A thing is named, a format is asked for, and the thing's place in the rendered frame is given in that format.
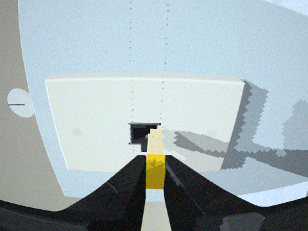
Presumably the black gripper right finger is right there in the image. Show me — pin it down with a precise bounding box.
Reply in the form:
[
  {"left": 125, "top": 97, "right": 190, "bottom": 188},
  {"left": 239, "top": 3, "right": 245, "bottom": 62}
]
[{"left": 164, "top": 155, "right": 308, "bottom": 231}]

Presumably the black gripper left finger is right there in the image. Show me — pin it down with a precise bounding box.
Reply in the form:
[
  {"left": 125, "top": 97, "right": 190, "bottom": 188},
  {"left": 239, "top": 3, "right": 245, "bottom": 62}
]
[{"left": 0, "top": 155, "right": 146, "bottom": 231}]

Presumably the light grey panel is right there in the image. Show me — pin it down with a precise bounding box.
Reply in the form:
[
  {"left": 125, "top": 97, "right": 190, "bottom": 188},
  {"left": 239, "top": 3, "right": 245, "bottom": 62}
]
[{"left": 18, "top": 0, "right": 308, "bottom": 198}]

